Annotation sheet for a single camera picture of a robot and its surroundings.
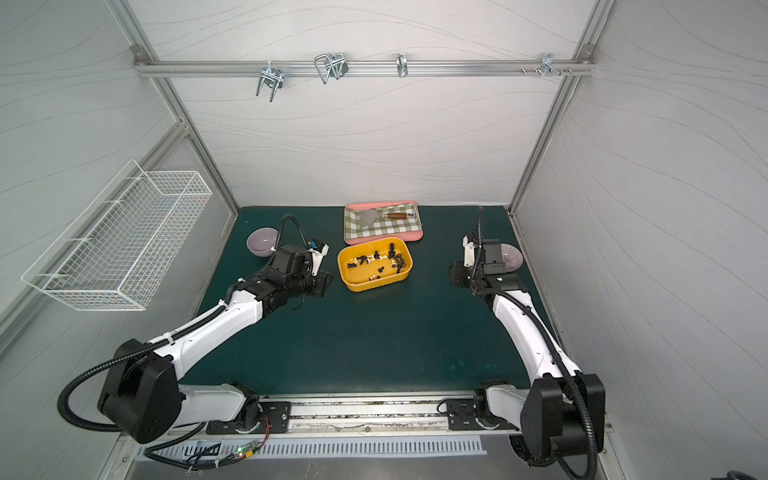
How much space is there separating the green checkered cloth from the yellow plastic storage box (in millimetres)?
70

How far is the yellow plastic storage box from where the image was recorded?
3.31 ft

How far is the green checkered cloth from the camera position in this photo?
1.13 m
